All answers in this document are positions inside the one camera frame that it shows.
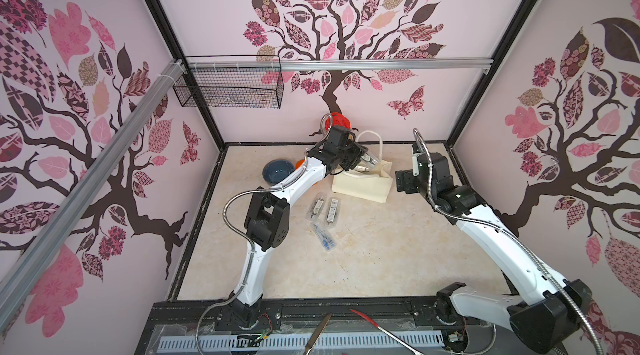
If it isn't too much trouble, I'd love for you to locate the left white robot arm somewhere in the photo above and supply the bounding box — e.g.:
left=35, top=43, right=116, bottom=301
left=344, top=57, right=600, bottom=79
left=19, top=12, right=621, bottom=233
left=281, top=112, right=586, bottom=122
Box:
left=223, top=126, right=380, bottom=328

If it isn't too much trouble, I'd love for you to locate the white slotted cable duct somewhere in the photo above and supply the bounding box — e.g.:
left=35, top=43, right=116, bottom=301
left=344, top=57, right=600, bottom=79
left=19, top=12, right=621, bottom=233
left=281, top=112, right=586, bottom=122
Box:
left=156, top=331, right=444, bottom=354

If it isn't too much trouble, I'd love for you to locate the diagonal aluminium rail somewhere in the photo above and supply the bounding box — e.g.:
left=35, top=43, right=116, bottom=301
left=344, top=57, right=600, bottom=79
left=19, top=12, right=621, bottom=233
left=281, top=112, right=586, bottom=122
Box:
left=1, top=59, right=185, bottom=328

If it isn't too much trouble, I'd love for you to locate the clear compass case barcode label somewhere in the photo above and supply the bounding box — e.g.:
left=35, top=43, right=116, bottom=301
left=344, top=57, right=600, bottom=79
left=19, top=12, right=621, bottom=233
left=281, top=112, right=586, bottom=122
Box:
left=324, top=198, right=340, bottom=228

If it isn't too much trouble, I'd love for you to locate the grey metal rod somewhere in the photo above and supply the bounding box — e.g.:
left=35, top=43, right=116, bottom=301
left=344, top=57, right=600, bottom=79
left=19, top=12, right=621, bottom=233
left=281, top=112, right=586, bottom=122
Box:
left=303, top=313, right=333, bottom=355

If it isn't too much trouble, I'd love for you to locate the right flexible metal conduit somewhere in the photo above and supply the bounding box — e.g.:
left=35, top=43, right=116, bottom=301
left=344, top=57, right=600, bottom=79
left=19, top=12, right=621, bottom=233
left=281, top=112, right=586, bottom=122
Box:
left=412, top=127, right=606, bottom=355

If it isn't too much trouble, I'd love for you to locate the blue-grey ceramic bowl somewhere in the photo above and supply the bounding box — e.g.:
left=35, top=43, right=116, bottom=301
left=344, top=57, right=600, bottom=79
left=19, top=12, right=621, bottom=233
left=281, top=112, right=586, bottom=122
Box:
left=262, top=159, right=295, bottom=186

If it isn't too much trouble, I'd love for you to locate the horizontal aluminium rail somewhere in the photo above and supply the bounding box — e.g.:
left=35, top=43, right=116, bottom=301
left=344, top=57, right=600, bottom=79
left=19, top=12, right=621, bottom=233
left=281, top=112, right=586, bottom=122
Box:
left=188, top=58, right=493, bottom=72

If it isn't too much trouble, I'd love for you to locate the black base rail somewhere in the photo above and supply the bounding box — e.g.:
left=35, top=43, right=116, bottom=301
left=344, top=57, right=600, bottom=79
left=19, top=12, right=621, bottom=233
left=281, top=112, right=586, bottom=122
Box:
left=134, top=293, right=568, bottom=355

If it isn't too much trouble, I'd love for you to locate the black wire basket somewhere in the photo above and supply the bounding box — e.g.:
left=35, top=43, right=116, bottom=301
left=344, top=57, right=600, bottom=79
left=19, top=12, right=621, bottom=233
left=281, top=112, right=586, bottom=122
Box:
left=173, top=55, right=284, bottom=109

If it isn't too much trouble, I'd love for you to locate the clear compass case blue compass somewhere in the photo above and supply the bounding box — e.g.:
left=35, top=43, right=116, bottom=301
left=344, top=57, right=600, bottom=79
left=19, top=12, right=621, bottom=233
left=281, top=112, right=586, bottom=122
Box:
left=312, top=223, right=336, bottom=252

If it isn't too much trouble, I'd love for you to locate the red-tipped metal rod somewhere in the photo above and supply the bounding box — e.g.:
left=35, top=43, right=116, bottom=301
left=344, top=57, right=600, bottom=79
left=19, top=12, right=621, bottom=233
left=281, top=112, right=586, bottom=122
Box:
left=349, top=308, right=423, bottom=355

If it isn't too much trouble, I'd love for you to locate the red-lidded jar of corn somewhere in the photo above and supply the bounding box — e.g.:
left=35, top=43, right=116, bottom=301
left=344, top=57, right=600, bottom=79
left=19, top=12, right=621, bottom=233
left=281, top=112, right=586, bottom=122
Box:
left=322, top=113, right=352, bottom=133

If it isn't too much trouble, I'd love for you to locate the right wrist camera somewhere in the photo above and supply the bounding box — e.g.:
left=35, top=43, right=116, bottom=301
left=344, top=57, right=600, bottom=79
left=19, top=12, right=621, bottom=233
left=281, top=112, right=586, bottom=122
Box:
left=412, top=153, right=422, bottom=177

